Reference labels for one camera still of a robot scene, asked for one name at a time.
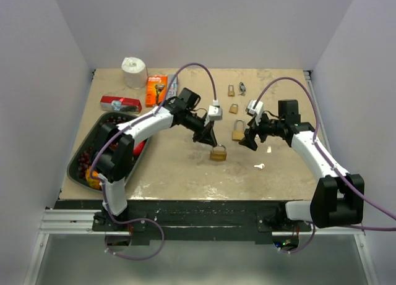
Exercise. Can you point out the keys with grey fob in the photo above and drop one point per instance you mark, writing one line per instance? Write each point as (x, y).
(242, 89)

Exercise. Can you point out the red small box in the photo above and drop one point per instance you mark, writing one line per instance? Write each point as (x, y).
(122, 104)

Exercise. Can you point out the small long-shackle brass padlock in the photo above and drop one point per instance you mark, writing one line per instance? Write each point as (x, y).
(231, 91)

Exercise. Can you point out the dark grape bunch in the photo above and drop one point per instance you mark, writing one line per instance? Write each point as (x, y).
(81, 160)

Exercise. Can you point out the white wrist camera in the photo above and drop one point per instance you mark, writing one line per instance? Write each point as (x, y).
(255, 109)
(215, 112)

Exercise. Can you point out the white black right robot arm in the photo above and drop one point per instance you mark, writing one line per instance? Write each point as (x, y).
(337, 198)

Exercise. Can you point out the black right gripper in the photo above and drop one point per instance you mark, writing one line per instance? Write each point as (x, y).
(249, 141)

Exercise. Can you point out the orange box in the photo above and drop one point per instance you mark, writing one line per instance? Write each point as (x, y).
(156, 90)

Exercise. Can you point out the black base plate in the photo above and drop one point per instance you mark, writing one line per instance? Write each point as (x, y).
(261, 220)

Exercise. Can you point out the red apple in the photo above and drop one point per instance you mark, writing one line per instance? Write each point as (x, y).
(138, 148)

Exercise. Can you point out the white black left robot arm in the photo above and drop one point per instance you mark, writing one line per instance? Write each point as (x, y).
(113, 149)

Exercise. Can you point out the white tissue roll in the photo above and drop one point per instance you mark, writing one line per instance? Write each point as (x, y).
(134, 72)

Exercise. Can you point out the aluminium frame rail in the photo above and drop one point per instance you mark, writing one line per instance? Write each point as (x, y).
(82, 222)

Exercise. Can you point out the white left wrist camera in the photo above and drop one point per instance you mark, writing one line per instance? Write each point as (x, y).
(215, 112)

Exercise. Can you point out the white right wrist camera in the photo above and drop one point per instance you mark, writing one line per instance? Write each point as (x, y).
(255, 109)

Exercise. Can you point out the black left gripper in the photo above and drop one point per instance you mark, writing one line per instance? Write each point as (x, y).
(205, 135)

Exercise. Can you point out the large brass padlock shackle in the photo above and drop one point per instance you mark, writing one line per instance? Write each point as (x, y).
(218, 153)

